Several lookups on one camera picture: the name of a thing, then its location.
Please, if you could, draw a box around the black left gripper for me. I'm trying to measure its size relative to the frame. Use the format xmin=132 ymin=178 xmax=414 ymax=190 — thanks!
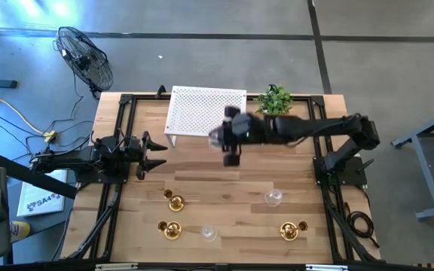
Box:
xmin=125 ymin=130 xmax=169 ymax=181

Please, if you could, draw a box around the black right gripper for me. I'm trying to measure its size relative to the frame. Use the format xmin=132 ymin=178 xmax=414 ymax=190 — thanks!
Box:
xmin=222 ymin=105 xmax=258 ymax=168

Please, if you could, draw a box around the clear ribbed glass candle holder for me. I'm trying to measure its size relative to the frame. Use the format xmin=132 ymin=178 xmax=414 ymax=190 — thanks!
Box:
xmin=200 ymin=224 xmax=219 ymax=242
xmin=264 ymin=188 xmax=283 ymax=208
xmin=207 ymin=126 xmax=226 ymax=151

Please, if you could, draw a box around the tall gold candlestick holder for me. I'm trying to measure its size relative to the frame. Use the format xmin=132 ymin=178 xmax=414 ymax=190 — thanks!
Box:
xmin=280 ymin=221 xmax=309 ymax=242
xmin=157 ymin=220 xmax=183 ymax=241
xmin=163 ymin=188 xmax=187 ymax=212

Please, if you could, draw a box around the white perforated metal shelf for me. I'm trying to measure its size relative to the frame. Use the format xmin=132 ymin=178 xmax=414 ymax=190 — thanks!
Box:
xmin=164 ymin=85 xmax=248 ymax=148

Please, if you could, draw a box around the green plant in white pot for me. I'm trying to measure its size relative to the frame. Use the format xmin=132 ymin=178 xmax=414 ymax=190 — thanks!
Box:
xmin=253 ymin=83 xmax=295 ymax=120

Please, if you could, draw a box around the black floor fan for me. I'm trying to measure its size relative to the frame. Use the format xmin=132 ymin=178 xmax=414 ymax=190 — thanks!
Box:
xmin=53 ymin=25 xmax=115 ymax=101

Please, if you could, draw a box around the silver aluminium extrusion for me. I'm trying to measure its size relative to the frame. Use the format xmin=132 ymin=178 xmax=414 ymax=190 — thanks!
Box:
xmin=95 ymin=263 xmax=139 ymax=271
xmin=305 ymin=263 xmax=349 ymax=271

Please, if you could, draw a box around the white printed box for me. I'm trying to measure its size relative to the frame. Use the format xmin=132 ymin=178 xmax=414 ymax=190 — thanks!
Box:
xmin=16 ymin=169 xmax=69 ymax=218

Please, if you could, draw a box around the black metal beam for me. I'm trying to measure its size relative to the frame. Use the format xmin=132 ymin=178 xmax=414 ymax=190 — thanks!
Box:
xmin=0 ymin=150 xmax=79 ymax=199

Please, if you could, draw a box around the yellow bottle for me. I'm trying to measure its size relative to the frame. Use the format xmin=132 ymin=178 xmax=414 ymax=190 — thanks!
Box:
xmin=9 ymin=221 xmax=32 ymax=242

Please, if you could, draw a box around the grey metal stand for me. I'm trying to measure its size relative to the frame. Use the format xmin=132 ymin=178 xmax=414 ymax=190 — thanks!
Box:
xmin=391 ymin=104 xmax=434 ymax=221

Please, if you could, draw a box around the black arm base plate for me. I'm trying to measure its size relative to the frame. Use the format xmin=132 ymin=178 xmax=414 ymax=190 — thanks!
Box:
xmin=312 ymin=155 xmax=369 ymax=188
xmin=74 ymin=165 xmax=130 ymax=185

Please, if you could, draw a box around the black aluminium table frame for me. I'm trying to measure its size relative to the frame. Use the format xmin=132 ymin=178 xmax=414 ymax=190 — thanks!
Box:
xmin=60 ymin=92 xmax=382 ymax=264

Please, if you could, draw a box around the yellow cable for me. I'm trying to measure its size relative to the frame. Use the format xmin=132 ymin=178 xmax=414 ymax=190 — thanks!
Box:
xmin=0 ymin=96 xmax=52 ymax=137

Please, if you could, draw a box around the coiled black cable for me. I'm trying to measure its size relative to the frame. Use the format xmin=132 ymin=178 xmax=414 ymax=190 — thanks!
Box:
xmin=343 ymin=201 xmax=381 ymax=249

